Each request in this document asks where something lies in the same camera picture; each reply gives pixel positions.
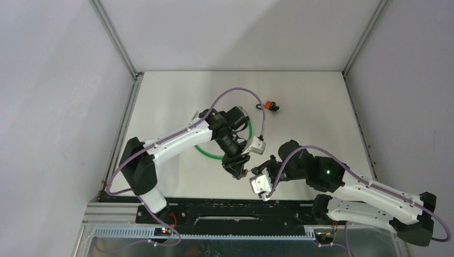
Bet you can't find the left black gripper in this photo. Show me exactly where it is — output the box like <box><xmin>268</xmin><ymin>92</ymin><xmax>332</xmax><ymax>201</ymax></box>
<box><xmin>214</xmin><ymin>133</ymin><xmax>251</xmax><ymax>180</ymax></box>

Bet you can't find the green cable lock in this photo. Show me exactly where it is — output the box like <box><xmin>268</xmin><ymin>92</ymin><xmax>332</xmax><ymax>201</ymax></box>
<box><xmin>194</xmin><ymin>105</ymin><xmax>253</xmax><ymax>161</ymax></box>

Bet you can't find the black-headed key bunch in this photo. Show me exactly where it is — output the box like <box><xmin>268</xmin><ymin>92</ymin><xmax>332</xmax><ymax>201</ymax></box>
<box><xmin>270</xmin><ymin>105</ymin><xmax>280</xmax><ymax>115</ymax></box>

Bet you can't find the orange black padlock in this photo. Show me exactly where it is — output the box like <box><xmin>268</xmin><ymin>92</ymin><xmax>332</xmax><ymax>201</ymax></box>
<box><xmin>255</xmin><ymin>101</ymin><xmax>277</xmax><ymax>111</ymax></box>

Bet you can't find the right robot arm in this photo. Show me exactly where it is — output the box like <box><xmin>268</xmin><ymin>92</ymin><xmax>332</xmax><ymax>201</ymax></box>
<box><xmin>250</xmin><ymin>140</ymin><xmax>436</xmax><ymax>247</ymax></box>

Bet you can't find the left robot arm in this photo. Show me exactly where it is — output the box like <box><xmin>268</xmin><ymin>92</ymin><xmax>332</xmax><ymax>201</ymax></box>
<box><xmin>120</xmin><ymin>107</ymin><xmax>250</xmax><ymax>223</ymax></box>

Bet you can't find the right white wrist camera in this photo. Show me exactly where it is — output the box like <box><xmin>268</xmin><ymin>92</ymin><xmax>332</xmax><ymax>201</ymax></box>
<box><xmin>249</xmin><ymin>171</ymin><xmax>273</xmax><ymax>201</ymax></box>

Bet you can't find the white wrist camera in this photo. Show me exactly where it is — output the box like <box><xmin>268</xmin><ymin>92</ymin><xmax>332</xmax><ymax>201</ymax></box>
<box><xmin>243</xmin><ymin>137</ymin><xmax>266</xmax><ymax>155</ymax></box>
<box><xmin>249</xmin><ymin>171</ymin><xmax>273</xmax><ymax>201</ymax></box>

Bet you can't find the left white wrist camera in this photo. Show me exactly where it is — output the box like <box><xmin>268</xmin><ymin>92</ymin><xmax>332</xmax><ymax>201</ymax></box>
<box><xmin>243</xmin><ymin>137</ymin><xmax>266</xmax><ymax>155</ymax></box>

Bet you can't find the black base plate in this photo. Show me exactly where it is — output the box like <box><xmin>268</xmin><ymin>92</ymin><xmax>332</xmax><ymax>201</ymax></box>
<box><xmin>156</xmin><ymin>198</ymin><xmax>342</xmax><ymax>237</ymax></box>

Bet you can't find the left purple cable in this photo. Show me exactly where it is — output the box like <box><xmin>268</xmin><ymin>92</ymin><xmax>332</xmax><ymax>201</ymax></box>
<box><xmin>105</xmin><ymin>87</ymin><xmax>267</xmax><ymax>247</ymax></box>

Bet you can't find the left aluminium frame rail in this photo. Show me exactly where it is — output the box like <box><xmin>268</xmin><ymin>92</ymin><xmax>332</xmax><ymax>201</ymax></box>
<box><xmin>90</xmin><ymin>1</ymin><xmax>139</xmax><ymax>198</ymax></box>

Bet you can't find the aluminium frame rail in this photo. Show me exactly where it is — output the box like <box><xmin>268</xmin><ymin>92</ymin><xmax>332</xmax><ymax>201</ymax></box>
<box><xmin>90</xmin><ymin>1</ymin><xmax>139</xmax><ymax>198</ymax></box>
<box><xmin>342</xmin><ymin>0</ymin><xmax>392</xmax><ymax>177</ymax></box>

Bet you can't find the right aluminium frame rail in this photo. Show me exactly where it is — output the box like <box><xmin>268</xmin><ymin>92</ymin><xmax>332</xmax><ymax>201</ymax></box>
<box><xmin>342</xmin><ymin>0</ymin><xmax>392</xmax><ymax>177</ymax></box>

